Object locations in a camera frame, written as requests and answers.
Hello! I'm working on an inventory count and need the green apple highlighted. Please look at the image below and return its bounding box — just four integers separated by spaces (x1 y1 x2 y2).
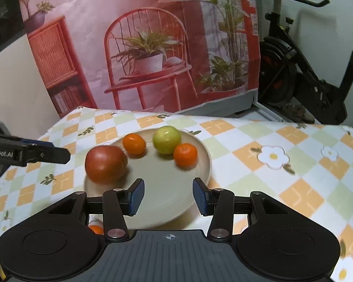
152 126 182 155

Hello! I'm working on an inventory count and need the pink printed backdrop cloth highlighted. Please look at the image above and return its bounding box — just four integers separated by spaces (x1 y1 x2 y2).
16 0 261 116

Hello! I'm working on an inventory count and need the beige round plate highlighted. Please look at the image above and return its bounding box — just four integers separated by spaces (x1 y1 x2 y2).
84 128 212 230

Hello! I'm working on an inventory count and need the light red apple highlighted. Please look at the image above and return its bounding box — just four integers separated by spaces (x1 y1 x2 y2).
85 145 128 185

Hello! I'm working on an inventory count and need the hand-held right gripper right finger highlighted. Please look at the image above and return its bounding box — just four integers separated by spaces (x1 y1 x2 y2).
193 178 293 240

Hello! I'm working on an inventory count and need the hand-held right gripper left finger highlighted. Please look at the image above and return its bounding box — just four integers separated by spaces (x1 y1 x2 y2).
47 178 145 241

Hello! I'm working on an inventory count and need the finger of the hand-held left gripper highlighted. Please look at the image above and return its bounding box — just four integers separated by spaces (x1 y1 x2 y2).
20 138 71 165

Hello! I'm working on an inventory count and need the black exercise bike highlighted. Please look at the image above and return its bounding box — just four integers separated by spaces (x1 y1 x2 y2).
253 0 353 125

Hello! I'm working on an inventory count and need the checkered flower tablecloth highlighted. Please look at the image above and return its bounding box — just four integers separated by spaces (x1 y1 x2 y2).
0 106 353 282

